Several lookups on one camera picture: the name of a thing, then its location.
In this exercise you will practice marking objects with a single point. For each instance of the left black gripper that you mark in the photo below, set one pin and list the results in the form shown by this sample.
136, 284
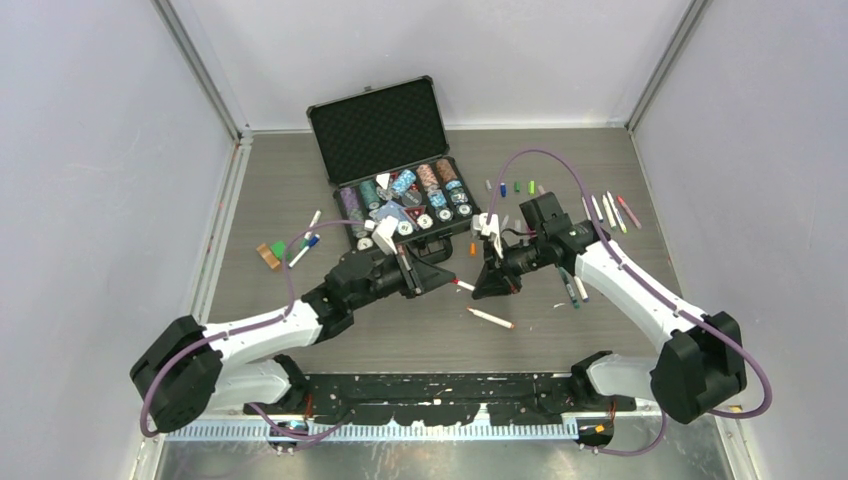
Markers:
421, 276

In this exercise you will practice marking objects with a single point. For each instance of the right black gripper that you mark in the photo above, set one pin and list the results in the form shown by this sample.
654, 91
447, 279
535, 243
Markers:
491, 281

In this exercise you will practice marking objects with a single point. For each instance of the orange cap white marker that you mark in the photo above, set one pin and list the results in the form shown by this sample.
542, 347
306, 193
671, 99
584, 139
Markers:
491, 318

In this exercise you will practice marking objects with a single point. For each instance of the dark green marker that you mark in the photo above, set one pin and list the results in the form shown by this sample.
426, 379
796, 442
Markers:
569, 286

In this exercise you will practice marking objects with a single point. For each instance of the purple cap white marker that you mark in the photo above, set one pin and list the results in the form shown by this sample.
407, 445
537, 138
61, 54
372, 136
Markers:
581, 289

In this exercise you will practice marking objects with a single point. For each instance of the blue tip white marker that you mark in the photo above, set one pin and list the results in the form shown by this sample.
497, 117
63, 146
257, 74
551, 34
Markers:
302, 252

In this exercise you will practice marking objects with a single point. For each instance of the green tip white marker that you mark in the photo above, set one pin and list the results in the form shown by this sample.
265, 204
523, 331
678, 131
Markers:
309, 233

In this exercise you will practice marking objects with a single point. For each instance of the green cap white marker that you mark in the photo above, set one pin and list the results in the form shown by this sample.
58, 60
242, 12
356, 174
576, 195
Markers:
609, 215

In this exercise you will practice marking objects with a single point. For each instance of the lime green cap marker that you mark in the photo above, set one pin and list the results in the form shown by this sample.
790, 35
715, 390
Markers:
616, 213

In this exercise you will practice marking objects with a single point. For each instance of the pink marker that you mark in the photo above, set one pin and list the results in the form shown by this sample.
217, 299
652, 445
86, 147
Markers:
629, 212

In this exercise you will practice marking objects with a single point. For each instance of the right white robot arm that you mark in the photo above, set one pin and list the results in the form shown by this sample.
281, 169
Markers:
697, 365

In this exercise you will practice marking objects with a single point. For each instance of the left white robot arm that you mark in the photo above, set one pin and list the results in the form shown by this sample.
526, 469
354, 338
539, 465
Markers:
191, 368

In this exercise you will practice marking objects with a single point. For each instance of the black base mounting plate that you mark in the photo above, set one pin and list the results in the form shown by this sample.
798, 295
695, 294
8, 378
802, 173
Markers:
442, 399

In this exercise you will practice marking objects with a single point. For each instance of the black poker chip case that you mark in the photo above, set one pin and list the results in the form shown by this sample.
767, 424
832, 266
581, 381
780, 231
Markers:
385, 152

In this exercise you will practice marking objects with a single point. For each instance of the green toy block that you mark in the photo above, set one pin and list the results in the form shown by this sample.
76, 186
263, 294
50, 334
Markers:
278, 249

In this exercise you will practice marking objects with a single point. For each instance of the brown wooden block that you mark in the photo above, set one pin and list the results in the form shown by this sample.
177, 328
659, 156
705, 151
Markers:
268, 257

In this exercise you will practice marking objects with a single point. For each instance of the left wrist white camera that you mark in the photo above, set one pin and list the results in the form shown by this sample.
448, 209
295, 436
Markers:
382, 232

